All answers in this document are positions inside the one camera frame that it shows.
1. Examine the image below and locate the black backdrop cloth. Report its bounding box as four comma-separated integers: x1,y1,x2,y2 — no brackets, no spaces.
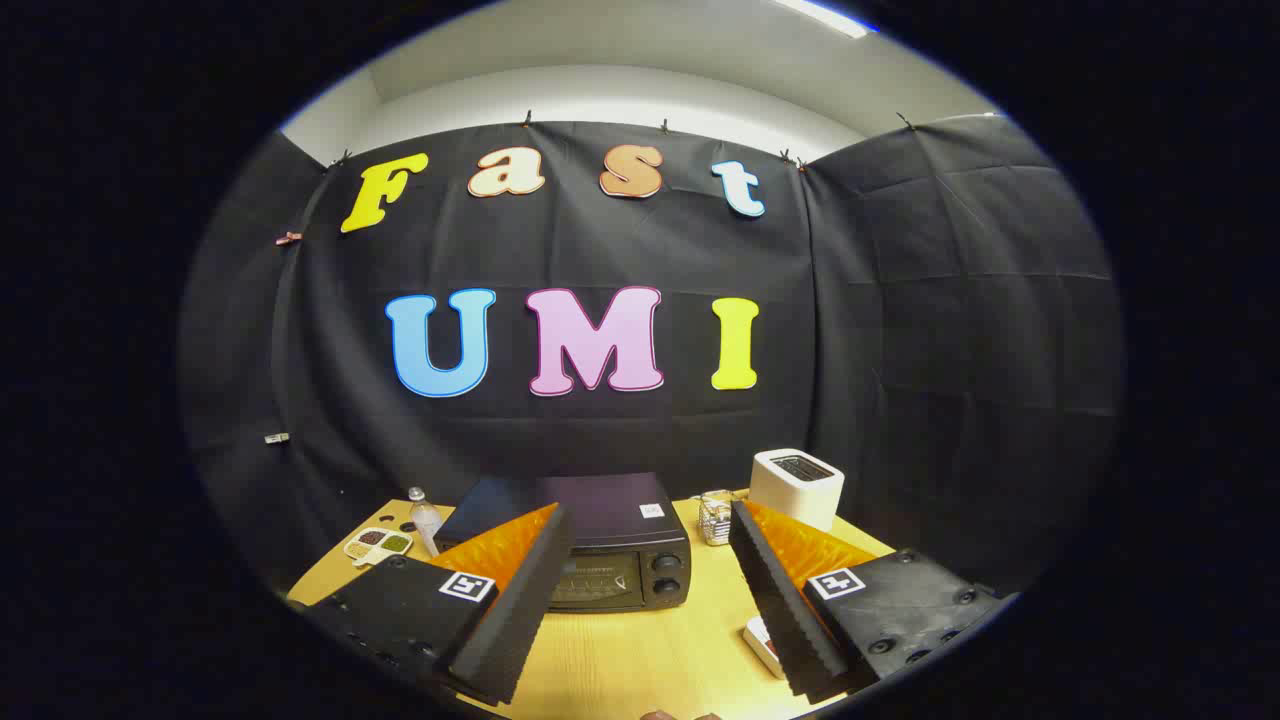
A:
180,112,1126,606

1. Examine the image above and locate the white divided seed dish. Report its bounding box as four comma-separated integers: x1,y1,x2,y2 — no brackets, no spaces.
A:
343,527,414,567

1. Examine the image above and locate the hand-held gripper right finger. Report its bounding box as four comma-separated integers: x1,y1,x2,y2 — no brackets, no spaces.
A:
728,499,1006,704

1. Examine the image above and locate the wire basket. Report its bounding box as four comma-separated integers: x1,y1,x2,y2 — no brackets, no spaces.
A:
698,490,742,547

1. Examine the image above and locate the white pop-up toaster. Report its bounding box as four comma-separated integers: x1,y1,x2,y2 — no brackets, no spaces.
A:
749,449,845,533

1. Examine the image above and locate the white rectangular dish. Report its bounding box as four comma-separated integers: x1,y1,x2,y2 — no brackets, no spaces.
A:
743,616,791,681

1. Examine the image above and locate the black toaster oven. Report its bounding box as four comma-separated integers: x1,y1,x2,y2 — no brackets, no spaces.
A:
433,473,693,613

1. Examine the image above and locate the clear plastic bottle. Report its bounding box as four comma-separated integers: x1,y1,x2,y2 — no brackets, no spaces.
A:
408,487,445,558

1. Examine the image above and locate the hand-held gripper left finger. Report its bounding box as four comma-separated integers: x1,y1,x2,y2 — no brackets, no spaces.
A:
300,503,576,706

